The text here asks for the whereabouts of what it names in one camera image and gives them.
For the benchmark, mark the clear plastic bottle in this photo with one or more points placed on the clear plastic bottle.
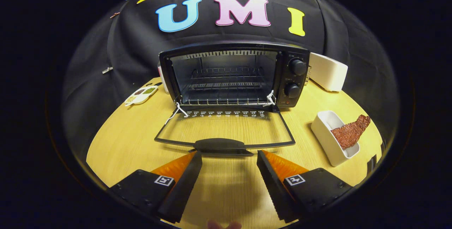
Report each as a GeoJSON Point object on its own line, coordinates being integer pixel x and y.
{"type": "Point", "coordinates": [162, 80]}

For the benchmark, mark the white rectangular dish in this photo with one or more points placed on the white rectangular dish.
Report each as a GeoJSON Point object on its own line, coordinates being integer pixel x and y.
{"type": "Point", "coordinates": [325, 133]}

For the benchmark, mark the silver metal clip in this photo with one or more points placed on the silver metal clip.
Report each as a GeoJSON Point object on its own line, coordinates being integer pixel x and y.
{"type": "Point", "coordinates": [107, 70]}

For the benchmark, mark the black backdrop cloth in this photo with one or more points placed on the black backdrop cloth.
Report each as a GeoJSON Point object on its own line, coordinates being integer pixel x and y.
{"type": "Point", "coordinates": [106, 63]}

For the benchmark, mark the red meat slice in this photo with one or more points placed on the red meat slice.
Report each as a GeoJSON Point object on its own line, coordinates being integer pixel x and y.
{"type": "Point", "coordinates": [349, 133]}

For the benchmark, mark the black table edge bracket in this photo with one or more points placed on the black table edge bracket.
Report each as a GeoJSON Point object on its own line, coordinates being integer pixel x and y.
{"type": "Point", "coordinates": [383, 145]}
{"type": "Point", "coordinates": [371, 163]}

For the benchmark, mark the pink clip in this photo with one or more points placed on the pink clip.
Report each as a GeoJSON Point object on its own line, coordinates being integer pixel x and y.
{"type": "Point", "coordinates": [114, 14]}

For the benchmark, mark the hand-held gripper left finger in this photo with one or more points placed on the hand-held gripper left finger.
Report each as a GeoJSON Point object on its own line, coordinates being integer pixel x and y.
{"type": "Point", "coordinates": [183, 188]}

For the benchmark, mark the white divided condiment dish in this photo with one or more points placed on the white divided condiment dish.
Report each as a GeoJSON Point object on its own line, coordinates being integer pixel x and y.
{"type": "Point", "coordinates": [141, 95]}

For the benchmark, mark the white bread toaster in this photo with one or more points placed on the white bread toaster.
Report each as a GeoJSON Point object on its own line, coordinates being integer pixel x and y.
{"type": "Point", "coordinates": [328, 73]}

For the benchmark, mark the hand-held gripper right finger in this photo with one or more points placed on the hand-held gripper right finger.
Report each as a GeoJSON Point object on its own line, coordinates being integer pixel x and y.
{"type": "Point", "coordinates": [275, 188]}

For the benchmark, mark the black toaster oven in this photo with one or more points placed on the black toaster oven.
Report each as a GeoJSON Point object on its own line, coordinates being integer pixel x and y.
{"type": "Point", "coordinates": [298, 80]}

